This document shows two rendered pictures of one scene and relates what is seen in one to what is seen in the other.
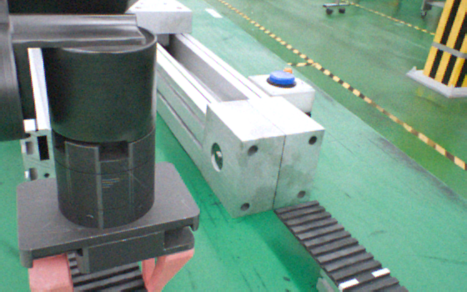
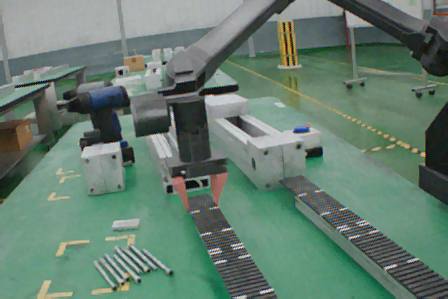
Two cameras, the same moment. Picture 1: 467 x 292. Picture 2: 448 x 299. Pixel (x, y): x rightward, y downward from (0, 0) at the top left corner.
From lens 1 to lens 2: 59 cm
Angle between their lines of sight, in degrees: 23
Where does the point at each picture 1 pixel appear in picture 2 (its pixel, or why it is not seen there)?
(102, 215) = (192, 156)
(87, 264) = (189, 174)
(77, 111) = (182, 120)
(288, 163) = (287, 160)
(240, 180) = (262, 170)
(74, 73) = (181, 108)
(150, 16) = (222, 107)
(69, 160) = (181, 138)
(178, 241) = (220, 169)
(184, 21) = (244, 107)
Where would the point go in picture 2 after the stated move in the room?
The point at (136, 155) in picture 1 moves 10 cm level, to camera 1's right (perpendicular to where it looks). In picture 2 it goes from (201, 134) to (260, 131)
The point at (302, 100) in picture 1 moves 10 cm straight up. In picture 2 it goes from (313, 139) to (310, 99)
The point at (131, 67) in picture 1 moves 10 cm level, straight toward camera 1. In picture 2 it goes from (196, 105) to (193, 116)
